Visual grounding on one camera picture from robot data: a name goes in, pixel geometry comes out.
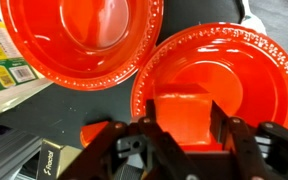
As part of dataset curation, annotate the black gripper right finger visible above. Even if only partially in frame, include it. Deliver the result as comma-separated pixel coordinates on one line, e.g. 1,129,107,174
211,100,268,180

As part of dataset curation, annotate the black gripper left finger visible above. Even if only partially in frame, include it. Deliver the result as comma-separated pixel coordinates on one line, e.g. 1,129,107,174
138,98,198,180

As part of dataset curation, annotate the red block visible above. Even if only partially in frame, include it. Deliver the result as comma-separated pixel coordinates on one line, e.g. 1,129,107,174
152,83,223,151

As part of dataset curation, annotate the small orange-red block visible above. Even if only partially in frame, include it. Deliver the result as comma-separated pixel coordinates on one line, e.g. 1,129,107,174
79,120,110,149

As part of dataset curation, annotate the red plastic bowl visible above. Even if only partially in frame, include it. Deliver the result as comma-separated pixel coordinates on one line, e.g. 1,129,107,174
130,22,288,133
0,0,165,92

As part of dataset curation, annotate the wooden shape sorter box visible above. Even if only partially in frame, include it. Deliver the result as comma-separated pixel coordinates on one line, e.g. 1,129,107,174
0,0,53,121

